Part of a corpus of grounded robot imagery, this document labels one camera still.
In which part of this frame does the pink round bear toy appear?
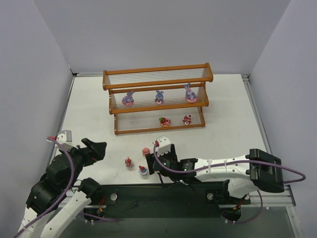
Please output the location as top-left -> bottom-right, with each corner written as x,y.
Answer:
142,148 -> 151,157

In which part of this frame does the blue red cupcake toy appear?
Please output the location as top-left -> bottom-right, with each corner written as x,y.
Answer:
139,166 -> 148,176

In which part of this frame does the small red strawberry bear toy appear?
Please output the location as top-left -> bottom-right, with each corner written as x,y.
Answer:
125,157 -> 133,168

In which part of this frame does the strawberry bear tart toy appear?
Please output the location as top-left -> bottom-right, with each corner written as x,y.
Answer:
159,117 -> 171,127

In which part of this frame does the pink bear with cream hat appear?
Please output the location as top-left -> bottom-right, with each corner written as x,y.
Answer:
182,115 -> 192,125

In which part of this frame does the purple bunny holding cake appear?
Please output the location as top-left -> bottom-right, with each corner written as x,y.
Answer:
155,90 -> 164,105

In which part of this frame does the purple bunny sitting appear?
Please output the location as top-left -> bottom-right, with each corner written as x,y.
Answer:
184,83 -> 197,103

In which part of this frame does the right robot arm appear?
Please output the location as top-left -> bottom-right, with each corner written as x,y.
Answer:
145,144 -> 284,198

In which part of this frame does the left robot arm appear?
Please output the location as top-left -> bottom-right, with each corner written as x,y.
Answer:
15,137 -> 107,238

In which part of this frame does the wooden three-tier shelf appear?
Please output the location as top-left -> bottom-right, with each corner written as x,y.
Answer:
103,63 -> 213,135

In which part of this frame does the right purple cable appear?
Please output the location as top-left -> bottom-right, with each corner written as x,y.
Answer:
153,142 -> 307,185

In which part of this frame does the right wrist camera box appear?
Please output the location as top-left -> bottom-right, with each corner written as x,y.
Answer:
153,135 -> 171,157

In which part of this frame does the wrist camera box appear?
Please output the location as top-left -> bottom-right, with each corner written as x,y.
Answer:
48,130 -> 74,150
153,135 -> 171,157

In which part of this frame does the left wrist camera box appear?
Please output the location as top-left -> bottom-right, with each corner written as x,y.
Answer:
48,130 -> 74,150

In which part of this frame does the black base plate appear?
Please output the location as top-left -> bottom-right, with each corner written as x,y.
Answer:
84,181 -> 251,220

